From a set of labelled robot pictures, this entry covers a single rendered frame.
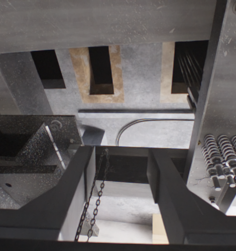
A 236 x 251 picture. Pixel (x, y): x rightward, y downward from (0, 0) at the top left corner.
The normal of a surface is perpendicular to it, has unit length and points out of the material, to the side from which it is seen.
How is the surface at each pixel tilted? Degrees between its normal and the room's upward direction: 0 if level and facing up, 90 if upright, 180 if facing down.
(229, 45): 0
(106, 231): 90
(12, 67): 90
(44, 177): 0
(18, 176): 0
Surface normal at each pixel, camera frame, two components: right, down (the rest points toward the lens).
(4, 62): 0.98, 0.02
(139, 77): -0.15, 0.62
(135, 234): -0.10, -0.78
